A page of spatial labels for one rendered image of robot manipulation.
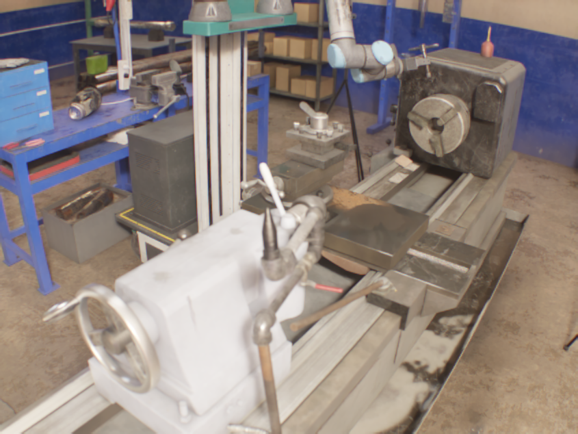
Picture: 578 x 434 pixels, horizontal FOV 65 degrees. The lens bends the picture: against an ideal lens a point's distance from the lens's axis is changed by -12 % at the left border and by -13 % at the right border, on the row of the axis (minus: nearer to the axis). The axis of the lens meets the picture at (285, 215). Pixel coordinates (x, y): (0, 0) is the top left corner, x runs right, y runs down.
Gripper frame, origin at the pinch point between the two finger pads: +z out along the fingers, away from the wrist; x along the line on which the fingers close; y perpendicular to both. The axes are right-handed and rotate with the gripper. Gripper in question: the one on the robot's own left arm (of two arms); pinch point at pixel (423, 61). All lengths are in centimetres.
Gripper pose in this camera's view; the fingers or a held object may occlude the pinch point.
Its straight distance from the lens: 218.7
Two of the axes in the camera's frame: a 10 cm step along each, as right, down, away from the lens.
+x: 3.4, 1.9, -9.2
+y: 1.9, 9.5, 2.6
